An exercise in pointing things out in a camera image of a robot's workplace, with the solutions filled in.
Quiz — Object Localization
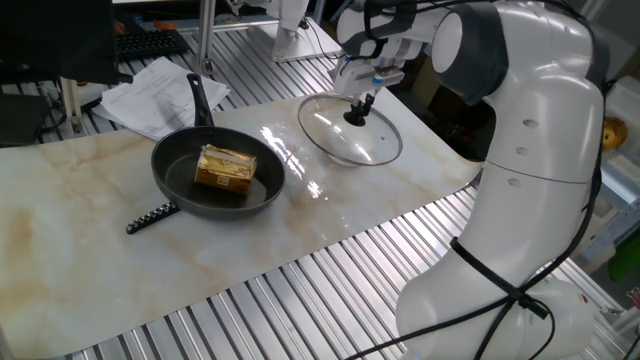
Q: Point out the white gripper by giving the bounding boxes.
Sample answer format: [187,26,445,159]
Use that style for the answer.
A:
[331,56,396,115]

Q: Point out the glass lid with black knob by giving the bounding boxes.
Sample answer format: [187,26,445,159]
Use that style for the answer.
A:
[297,93,404,168]

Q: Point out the white robot on flat base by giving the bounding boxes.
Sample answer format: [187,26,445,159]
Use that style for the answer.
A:
[247,0,344,64]

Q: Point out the gold foil butter block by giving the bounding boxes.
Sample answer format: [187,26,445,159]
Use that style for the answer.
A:
[193,143,259,197]

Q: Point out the black frying pan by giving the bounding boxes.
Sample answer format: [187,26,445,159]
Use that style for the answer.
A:
[150,73,287,222]

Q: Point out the white printed paper sheets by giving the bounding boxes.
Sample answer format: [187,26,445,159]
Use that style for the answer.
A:
[92,56,232,142]

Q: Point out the black computer keyboard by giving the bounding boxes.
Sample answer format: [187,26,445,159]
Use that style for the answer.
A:
[115,29,191,63]

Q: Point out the yellow round toy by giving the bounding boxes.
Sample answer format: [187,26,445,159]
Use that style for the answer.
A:
[601,116,630,153]

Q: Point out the grey metal shelf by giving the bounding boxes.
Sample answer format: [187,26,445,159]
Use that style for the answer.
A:
[574,149,640,274]

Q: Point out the green plastic object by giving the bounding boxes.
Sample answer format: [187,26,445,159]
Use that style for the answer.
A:
[606,233,640,283]

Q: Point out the marble pattern table mat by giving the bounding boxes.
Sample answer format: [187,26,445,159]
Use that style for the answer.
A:
[0,81,483,360]

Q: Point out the black computer monitor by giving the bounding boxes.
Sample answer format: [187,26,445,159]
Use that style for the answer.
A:
[0,0,134,86]

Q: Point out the black flat box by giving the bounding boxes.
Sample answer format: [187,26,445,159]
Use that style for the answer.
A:
[0,93,51,149]

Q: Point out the aluminium frame post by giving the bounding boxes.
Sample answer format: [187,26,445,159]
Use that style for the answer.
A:
[192,0,217,76]
[58,77,87,136]

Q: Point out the black socket bit rail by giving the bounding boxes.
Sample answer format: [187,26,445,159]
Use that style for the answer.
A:
[125,201,182,236]

